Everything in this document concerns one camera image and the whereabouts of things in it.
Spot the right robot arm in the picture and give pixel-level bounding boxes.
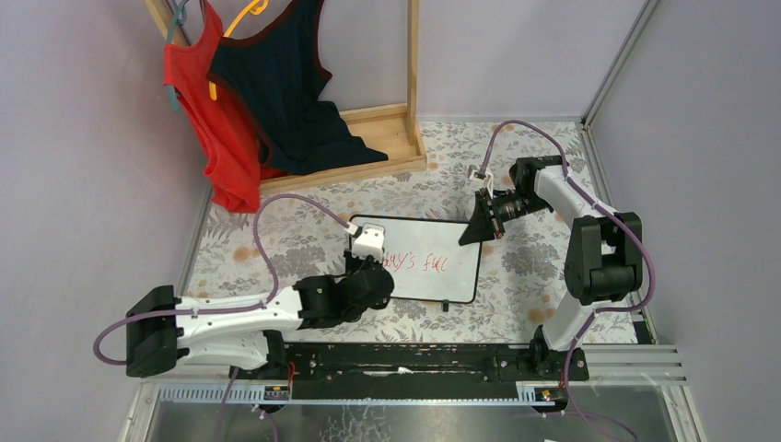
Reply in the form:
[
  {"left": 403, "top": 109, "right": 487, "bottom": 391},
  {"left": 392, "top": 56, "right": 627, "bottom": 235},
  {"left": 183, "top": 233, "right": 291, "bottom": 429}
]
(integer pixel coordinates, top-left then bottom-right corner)
[{"left": 459, "top": 156, "right": 643, "bottom": 355}]

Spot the yellow hanger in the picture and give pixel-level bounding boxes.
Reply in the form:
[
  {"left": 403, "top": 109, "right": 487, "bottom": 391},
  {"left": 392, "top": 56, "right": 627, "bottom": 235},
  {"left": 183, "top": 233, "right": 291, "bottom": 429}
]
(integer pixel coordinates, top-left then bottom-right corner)
[{"left": 207, "top": 0, "right": 270, "bottom": 102}]

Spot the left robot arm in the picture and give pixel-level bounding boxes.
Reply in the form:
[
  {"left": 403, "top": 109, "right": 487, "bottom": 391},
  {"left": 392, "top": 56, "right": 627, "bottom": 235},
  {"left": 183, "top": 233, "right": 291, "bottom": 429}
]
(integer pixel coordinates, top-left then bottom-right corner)
[{"left": 125, "top": 257, "right": 395, "bottom": 378}]

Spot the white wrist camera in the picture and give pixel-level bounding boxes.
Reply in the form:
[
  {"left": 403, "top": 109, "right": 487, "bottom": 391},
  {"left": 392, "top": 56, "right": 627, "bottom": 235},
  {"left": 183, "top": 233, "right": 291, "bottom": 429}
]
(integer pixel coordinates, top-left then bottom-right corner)
[
  {"left": 467, "top": 165, "right": 494, "bottom": 194},
  {"left": 345, "top": 223, "right": 385, "bottom": 262}
]

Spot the red tank top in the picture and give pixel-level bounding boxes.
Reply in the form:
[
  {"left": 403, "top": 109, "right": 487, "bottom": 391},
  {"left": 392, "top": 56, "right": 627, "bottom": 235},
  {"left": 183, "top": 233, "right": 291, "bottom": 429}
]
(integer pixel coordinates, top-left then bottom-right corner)
[{"left": 163, "top": 2, "right": 285, "bottom": 214}]

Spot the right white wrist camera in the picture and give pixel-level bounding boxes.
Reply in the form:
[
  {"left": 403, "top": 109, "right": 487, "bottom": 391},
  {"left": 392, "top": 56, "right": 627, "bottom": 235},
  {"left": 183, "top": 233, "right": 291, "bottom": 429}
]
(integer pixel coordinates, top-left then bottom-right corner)
[{"left": 467, "top": 165, "right": 494, "bottom": 194}]

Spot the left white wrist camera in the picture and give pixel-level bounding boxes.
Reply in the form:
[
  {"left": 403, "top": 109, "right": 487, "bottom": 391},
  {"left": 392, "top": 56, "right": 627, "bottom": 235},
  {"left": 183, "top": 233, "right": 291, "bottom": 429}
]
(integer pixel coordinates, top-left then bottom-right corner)
[{"left": 345, "top": 223, "right": 385, "bottom": 262}]

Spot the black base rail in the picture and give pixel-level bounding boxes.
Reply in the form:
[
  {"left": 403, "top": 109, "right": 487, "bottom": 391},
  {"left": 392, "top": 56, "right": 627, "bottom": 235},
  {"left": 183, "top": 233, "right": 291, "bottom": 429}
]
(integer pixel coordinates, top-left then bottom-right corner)
[{"left": 238, "top": 343, "right": 589, "bottom": 400}]

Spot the wooden clothes rack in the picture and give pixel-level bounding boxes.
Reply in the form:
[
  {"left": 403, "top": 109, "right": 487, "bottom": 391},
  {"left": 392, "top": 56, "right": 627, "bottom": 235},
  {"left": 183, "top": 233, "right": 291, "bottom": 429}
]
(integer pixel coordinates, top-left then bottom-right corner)
[{"left": 146, "top": 1, "right": 426, "bottom": 200}]

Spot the teal hanger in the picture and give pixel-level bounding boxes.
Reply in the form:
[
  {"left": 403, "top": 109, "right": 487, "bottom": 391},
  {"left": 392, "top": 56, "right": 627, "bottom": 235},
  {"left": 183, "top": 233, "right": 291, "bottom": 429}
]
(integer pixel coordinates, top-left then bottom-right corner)
[{"left": 164, "top": 0, "right": 192, "bottom": 113}]

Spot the floral table mat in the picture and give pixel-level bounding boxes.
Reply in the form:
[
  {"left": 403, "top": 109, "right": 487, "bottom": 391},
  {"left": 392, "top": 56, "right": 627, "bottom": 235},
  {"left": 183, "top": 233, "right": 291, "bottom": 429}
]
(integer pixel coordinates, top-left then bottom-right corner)
[{"left": 184, "top": 122, "right": 591, "bottom": 343}]

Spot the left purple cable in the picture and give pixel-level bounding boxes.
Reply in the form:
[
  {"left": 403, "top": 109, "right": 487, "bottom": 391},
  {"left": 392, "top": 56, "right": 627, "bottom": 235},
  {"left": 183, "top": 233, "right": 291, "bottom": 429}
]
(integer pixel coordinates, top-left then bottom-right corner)
[{"left": 92, "top": 193, "right": 358, "bottom": 442}]

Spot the navy tank top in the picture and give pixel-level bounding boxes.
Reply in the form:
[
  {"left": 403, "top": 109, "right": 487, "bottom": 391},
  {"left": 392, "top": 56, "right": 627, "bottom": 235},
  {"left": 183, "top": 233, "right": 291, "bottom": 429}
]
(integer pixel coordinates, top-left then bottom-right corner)
[{"left": 207, "top": 1, "right": 388, "bottom": 175}]

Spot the black framed whiteboard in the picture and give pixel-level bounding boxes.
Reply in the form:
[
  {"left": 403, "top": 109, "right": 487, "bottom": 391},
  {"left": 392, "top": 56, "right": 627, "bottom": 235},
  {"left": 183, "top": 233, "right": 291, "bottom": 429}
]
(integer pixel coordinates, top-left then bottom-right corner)
[{"left": 351, "top": 215, "right": 482, "bottom": 311}]

